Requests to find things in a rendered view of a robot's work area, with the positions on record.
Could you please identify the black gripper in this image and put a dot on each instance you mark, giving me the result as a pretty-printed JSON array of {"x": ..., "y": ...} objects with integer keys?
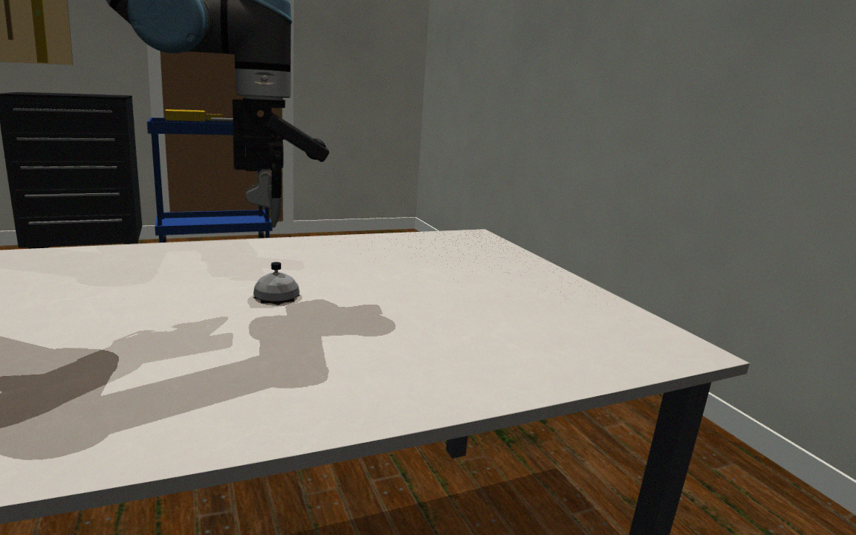
[{"x": 264, "y": 150}]

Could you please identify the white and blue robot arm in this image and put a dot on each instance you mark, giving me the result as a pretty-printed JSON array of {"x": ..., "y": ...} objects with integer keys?
[{"x": 257, "y": 32}]

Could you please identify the grey service bell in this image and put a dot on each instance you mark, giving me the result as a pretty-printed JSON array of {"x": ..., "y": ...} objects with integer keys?
[{"x": 276, "y": 286}]

